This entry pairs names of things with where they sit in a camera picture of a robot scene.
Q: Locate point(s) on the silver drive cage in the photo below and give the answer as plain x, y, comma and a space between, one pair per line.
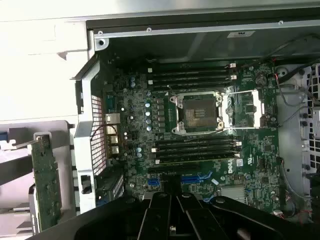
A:
290, 150

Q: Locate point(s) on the black expansion slot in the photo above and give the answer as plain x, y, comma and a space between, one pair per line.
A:
175, 169

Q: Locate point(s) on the cpu socket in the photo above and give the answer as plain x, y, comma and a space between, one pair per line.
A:
197, 112

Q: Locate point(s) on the round coin cell battery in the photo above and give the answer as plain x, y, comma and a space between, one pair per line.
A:
260, 80

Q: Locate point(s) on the blue expansion slot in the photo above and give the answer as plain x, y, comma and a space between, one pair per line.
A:
195, 178

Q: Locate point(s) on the black ram slot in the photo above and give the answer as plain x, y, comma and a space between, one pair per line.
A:
195, 152
190, 65
190, 85
190, 72
195, 140
195, 146
190, 78

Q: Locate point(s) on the green motherboard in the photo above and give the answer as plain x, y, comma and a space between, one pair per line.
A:
262, 150

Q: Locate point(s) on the metal socket cover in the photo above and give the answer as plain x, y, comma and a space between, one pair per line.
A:
226, 107

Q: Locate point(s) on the silver chipset heat sink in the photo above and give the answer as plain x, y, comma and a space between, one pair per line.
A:
232, 193

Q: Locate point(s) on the open black pc case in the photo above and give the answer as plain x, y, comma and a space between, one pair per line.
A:
85, 150

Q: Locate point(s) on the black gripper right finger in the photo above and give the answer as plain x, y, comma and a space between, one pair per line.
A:
237, 220

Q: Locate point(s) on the thin metal locking lever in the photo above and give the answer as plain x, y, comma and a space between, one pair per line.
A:
250, 127

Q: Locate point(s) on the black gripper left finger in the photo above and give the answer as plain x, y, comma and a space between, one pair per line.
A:
112, 222

